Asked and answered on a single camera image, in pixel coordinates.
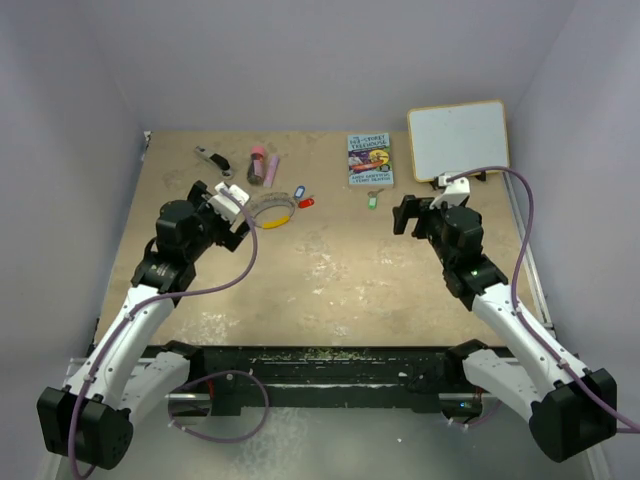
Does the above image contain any small whiteboard on stand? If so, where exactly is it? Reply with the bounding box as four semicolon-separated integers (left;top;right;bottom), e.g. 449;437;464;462
407;99;510;183

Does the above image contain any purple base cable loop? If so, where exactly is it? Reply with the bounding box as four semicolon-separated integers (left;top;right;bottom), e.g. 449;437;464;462
167;368;271;444

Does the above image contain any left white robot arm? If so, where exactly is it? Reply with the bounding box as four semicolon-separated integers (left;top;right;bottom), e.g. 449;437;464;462
36;181;257;479

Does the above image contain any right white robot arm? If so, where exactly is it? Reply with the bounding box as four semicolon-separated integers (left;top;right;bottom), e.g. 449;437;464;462
393;195;617;462

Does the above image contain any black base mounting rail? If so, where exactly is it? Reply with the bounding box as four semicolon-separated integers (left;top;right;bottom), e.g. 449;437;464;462
164;339;486;416

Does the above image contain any red key tag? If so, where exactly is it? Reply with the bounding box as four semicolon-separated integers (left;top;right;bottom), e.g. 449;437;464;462
298;198;315;209

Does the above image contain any pink capped dark bottle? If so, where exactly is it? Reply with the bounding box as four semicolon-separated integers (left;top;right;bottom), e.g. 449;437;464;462
247;146;266;186

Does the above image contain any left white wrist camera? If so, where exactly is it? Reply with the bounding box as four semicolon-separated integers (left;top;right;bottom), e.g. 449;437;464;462
207;182;250;224

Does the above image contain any keyring yellow clip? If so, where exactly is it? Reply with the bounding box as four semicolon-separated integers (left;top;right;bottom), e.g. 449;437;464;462
248;192;297;230

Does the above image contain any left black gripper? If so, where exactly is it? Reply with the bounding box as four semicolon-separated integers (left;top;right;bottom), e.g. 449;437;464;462
184;182;252;261

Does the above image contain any green key tag with key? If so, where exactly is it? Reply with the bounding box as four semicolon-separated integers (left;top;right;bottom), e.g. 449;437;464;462
368;189;383;210

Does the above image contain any purple highlighter pen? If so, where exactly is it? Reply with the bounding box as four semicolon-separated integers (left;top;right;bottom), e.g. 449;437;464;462
263;155;280;188

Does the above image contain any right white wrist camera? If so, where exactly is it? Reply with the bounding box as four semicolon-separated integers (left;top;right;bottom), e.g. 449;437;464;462
430;173;470;210

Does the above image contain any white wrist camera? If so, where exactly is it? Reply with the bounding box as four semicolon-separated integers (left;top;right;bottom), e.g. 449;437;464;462
207;182;250;224
430;173;470;210

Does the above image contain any treehouse paperback book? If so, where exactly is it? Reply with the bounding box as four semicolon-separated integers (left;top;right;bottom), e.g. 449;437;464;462
346;133;394;187

